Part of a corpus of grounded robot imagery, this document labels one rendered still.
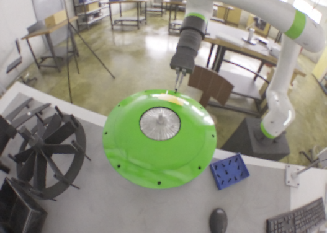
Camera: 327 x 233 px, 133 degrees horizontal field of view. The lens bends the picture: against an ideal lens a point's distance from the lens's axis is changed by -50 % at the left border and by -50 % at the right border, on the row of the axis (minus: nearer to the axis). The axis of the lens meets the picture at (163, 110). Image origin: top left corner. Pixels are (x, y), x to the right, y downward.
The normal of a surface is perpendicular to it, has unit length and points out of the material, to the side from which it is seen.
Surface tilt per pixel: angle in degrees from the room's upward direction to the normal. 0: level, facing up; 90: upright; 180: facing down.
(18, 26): 90
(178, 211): 0
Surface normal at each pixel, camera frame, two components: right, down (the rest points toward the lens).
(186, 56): -0.14, -0.17
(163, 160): 0.07, -0.44
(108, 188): 0.04, -0.64
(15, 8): 0.95, 0.26
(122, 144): -0.19, -0.48
